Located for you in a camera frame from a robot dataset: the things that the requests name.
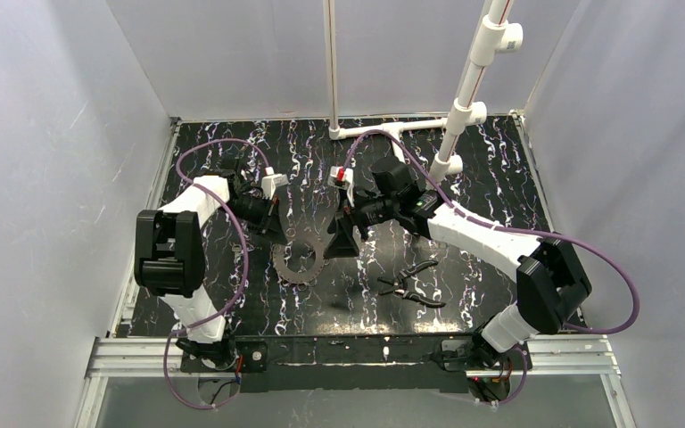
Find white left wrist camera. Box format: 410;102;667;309
260;167;289;201

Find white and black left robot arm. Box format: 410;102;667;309
134;167;288;364

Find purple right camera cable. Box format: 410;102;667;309
342;128;641;407

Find aluminium rail frame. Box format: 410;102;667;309
72;118;638;428

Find purple camera cable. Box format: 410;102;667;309
342;128;641;407
162;138;273;412

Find white PVC pipe frame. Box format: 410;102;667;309
323;1;533;179

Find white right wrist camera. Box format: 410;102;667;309
327;166;355;207

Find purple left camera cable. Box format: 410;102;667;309
162;138;273;412

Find black handled pliers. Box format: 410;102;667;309
376;259;446;309

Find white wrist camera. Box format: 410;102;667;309
260;167;289;201
327;166;355;207

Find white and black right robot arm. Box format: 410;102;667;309
324;157;591;358

